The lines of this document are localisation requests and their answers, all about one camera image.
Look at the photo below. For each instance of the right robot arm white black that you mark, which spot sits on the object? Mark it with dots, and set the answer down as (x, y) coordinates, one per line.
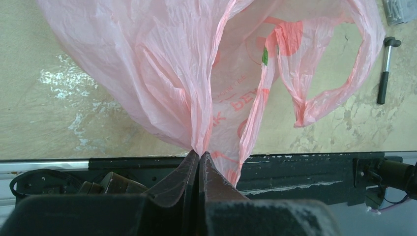
(398, 175)

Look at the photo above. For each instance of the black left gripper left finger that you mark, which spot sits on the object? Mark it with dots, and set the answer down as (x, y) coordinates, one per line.
(118, 210)

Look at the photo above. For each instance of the pink plastic bag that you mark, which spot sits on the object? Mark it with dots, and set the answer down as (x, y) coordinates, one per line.
(197, 73)

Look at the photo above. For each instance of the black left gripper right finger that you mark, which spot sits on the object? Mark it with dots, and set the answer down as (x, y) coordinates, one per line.
(224, 211)

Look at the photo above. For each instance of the clear plastic screw box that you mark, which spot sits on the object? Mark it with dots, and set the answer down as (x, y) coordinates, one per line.
(400, 11)

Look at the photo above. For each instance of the small black hammer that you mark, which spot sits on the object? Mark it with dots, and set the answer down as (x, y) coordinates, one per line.
(389, 44)

